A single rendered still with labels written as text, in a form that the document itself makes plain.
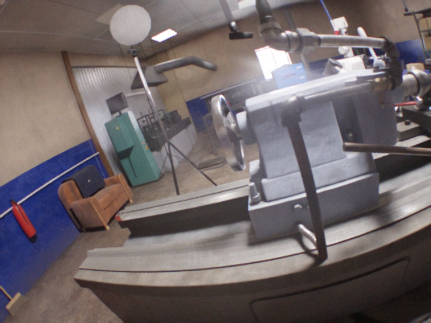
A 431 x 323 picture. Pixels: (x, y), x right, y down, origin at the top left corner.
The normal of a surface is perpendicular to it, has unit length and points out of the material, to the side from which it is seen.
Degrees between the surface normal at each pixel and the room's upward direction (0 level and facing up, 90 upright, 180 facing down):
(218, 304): 90
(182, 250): 48
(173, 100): 90
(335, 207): 90
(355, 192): 90
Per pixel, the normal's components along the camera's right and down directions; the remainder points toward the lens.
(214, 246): -0.34, -0.32
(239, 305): -0.16, 0.37
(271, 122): -0.24, 0.14
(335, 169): -0.30, -0.11
